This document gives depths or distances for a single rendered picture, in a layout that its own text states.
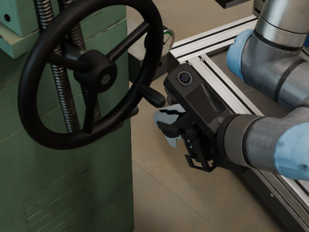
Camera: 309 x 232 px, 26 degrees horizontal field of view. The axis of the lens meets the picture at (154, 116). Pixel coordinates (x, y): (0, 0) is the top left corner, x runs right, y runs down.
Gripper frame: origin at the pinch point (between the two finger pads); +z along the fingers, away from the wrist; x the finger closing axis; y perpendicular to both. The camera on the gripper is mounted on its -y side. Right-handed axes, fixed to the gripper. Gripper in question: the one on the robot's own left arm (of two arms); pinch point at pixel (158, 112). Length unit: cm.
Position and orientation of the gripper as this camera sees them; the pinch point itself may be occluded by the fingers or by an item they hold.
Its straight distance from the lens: 113.2
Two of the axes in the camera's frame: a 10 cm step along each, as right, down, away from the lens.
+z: -5.6, -1.1, 8.2
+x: 7.4, -5.2, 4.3
